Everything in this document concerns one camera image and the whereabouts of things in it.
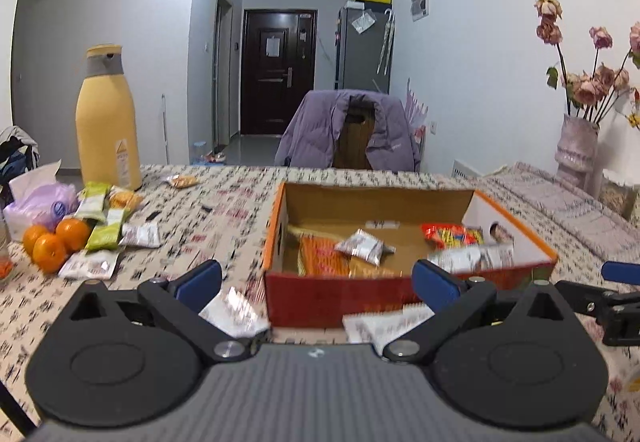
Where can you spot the green snack bar upper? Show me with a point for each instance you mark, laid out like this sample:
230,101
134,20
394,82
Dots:
92,202

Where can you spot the purple jacket on chair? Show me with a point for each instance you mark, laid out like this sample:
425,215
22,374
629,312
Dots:
309,140

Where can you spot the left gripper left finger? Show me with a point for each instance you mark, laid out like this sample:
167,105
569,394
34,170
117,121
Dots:
176,307

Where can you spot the purple tissue pack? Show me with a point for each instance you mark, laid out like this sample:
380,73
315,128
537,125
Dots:
39,199

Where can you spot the orange red cardboard box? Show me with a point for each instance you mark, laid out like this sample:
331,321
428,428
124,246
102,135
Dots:
296,299

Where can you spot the orange spicy strip snack pack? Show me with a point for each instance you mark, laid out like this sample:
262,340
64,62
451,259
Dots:
317,258

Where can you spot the pink ceramic vase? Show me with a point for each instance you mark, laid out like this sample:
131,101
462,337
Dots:
576,151

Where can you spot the yellow flower branches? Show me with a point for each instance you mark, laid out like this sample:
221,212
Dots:
633,116

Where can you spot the white sachet by green bars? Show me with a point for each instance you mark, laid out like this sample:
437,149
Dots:
140,236

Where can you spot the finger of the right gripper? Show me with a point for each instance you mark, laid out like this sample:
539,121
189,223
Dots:
621,272
618,314

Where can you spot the yellow thermos bottle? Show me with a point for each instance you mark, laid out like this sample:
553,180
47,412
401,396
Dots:
105,122

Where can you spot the orange mandarin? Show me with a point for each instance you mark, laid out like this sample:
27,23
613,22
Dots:
74,233
49,253
31,235

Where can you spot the wall picture frame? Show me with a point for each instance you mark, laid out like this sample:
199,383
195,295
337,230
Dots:
419,9

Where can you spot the red noodle snack bag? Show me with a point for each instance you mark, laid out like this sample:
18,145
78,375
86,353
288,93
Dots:
450,235

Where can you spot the white snack sachet near oranges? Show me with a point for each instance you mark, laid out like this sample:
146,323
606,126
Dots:
90,265

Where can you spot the right orange mandarin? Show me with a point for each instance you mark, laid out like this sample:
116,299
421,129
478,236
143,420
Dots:
74,233

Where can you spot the green snack bar lower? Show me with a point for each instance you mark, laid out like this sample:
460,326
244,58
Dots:
105,237

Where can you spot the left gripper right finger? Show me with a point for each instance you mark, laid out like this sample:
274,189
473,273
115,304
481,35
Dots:
458,305

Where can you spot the left orange mandarin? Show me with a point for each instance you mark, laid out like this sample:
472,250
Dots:
31,235

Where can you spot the wooden chair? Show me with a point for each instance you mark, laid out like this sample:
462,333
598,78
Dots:
351,146

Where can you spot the green snack bar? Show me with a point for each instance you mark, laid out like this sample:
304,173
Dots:
92,202
105,237

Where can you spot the dark entrance door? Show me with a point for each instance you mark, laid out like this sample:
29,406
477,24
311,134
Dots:
277,68

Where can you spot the grey refrigerator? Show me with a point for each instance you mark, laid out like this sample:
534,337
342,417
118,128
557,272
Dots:
361,49

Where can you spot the small orange cracker packet far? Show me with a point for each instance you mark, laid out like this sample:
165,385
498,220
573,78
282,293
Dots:
182,181

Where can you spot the front orange mandarin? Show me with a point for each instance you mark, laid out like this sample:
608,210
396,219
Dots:
49,253

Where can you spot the folded pink grey blanket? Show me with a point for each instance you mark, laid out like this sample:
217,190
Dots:
583,232

